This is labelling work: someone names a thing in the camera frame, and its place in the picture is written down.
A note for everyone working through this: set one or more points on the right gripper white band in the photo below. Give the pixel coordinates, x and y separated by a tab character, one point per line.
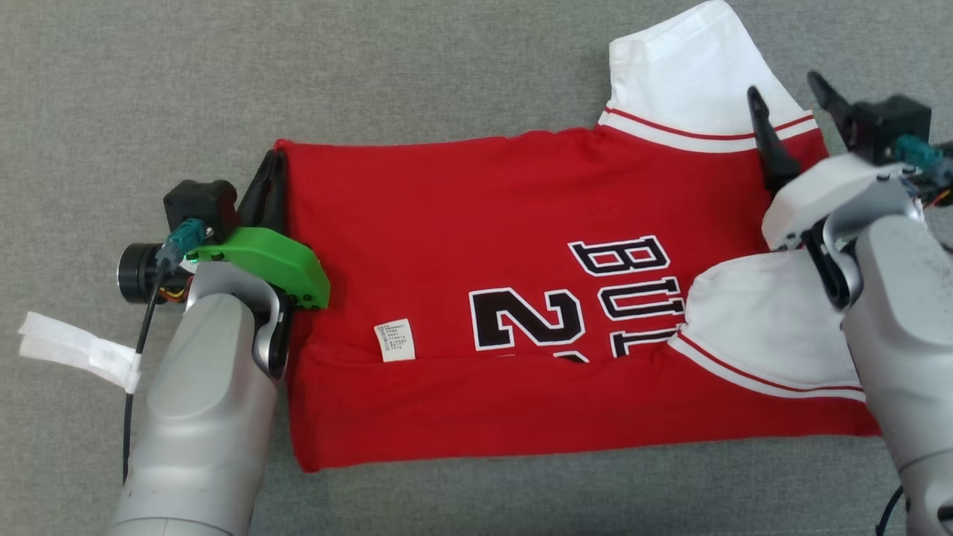
811	193

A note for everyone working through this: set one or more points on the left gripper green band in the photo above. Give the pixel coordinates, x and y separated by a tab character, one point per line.
268	257

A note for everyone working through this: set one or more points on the red jersey with white sleeves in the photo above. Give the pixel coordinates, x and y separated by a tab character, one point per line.
447	223

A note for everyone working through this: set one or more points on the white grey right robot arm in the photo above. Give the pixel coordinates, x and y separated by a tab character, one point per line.
908	313

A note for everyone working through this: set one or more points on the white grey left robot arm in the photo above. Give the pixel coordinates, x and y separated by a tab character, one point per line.
201	409

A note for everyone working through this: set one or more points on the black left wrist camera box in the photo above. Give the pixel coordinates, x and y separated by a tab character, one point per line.
201	205

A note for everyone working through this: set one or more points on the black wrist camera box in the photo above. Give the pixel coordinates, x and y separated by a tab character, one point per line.
890	123
201	205

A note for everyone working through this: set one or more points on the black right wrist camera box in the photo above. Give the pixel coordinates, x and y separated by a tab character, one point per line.
890	123

